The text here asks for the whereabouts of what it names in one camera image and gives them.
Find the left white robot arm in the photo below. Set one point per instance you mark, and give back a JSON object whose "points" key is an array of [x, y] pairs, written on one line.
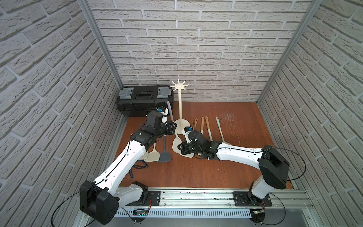
{"points": [[99, 198]]}

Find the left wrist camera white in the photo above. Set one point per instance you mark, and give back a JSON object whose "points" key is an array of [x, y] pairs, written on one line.
{"points": [[164, 111]]}

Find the grey spatula mint handle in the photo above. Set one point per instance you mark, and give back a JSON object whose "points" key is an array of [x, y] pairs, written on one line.
{"points": [[165, 156]]}

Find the black plastic toolbox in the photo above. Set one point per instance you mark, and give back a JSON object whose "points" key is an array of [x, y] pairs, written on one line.
{"points": [[138, 101]]}

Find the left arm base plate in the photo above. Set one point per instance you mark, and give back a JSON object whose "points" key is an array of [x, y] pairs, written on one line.
{"points": [[151, 197]]}

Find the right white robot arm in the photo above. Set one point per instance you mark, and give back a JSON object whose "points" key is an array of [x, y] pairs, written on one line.
{"points": [[273, 166]]}

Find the blue handled pliers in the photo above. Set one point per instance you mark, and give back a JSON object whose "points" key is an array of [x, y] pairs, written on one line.
{"points": [[136, 166]]}

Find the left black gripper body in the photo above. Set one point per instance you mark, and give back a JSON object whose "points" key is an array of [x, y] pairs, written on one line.
{"points": [[171, 128]]}

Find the cream utensil rack stand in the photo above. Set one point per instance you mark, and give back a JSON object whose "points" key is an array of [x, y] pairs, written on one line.
{"points": [[181, 122]]}

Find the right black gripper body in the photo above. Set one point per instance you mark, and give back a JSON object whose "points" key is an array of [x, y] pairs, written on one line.
{"points": [[187, 148]]}

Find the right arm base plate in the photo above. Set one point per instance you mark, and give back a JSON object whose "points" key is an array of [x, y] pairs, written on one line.
{"points": [[245, 199]]}

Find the cream scoop mint handle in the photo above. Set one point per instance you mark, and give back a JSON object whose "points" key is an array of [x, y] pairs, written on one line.
{"points": [[177, 141]]}

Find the cream slotted spatula mint handle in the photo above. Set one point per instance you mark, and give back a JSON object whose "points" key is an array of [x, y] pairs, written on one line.
{"points": [[144, 156]]}

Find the cream spatula wooden handle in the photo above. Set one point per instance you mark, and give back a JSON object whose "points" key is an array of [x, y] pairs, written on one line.
{"points": [[202, 124], [194, 124], [208, 128]]}

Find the aluminium mounting rail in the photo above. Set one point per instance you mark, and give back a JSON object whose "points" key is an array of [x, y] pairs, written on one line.
{"points": [[206, 199]]}

